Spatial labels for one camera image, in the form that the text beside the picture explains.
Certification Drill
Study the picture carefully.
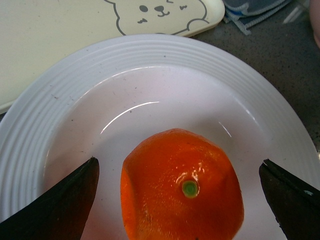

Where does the grey blue folded cloth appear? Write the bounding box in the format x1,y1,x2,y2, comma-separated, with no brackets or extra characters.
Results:
223,0,291,36

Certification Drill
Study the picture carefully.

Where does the cream bear tray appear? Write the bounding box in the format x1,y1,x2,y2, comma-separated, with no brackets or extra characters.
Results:
0,0,225,113

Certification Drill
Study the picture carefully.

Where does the orange mandarin fruit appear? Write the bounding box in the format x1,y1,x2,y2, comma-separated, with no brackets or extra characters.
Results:
120,128,244,240

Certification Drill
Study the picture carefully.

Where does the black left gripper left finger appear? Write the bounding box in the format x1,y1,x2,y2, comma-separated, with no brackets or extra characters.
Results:
0,157,100,240

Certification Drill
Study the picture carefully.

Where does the pink bowl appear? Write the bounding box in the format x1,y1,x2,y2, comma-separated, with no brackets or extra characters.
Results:
309,0,320,47

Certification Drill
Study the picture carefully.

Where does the white ribbed plate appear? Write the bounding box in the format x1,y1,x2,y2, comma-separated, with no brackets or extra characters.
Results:
0,34,320,240

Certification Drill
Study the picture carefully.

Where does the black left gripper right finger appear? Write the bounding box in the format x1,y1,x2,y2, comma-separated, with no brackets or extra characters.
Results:
258,159,320,240

